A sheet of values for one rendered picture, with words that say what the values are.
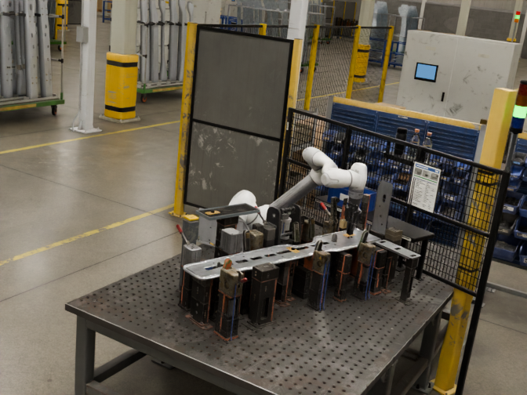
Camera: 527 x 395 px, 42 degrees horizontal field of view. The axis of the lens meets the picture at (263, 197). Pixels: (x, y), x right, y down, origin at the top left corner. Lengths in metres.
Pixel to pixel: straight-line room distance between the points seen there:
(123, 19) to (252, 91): 5.30
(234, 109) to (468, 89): 4.91
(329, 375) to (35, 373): 2.00
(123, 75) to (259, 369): 8.76
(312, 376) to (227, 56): 4.09
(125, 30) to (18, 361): 7.73
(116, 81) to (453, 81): 5.34
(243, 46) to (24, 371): 3.60
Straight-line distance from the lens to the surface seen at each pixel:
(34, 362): 4.74
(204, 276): 3.53
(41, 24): 11.82
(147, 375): 4.59
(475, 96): 10.81
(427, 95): 11.01
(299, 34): 8.68
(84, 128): 10.97
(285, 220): 4.16
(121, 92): 11.71
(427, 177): 4.56
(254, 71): 6.63
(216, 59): 6.88
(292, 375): 3.36
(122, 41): 11.67
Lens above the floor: 2.43
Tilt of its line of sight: 17 degrees down
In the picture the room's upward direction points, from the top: 6 degrees clockwise
